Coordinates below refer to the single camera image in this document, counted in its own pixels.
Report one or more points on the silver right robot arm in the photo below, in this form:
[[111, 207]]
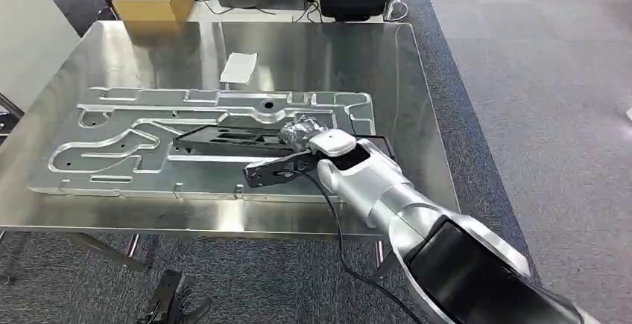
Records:
[[390, 193]]

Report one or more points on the dark left robot hand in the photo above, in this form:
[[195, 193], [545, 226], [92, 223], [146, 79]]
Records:
[[170, 299]]

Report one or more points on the black plastic plate with cutouts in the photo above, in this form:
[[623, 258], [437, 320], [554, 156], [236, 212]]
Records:
[[222, 139]]

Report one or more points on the machined metal jig plate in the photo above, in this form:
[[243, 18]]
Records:
[[113, 169]]

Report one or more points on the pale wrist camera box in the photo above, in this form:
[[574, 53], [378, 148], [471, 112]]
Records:
[[332, 142]]

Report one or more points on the white paper sheet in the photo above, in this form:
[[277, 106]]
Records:
[[239, 67]]

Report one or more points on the steel table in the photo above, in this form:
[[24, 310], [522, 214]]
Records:
[[321, 60]]

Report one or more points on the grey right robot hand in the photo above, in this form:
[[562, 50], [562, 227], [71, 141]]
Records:
[[298, 134]]

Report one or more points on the white cabinet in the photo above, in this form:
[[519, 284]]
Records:
[[29, 35]]

